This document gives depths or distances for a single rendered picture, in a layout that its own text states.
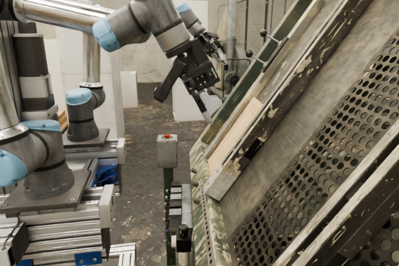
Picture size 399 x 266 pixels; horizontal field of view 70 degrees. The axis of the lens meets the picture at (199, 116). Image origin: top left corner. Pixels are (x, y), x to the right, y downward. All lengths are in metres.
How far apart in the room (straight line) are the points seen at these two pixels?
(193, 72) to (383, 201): 0.45
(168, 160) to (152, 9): 1.19
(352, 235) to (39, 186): 0.85
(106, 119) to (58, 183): 2.63
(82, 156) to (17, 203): 0.53
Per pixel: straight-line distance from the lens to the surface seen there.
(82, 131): 1.46
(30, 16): 0.93
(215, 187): 1.16
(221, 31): 7.17
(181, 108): 5.10
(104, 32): 0.69
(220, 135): 1.48
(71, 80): 3.60
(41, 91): 1.22
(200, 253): 1.03
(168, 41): 0.66
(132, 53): 9.35
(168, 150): 1.69
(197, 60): 0.68
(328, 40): 1.11
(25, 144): 0.88
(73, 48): 3.55
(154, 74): 9.40
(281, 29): 1.70
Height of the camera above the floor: 1.53
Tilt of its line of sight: 16 degrees down
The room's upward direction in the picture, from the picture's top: straight up
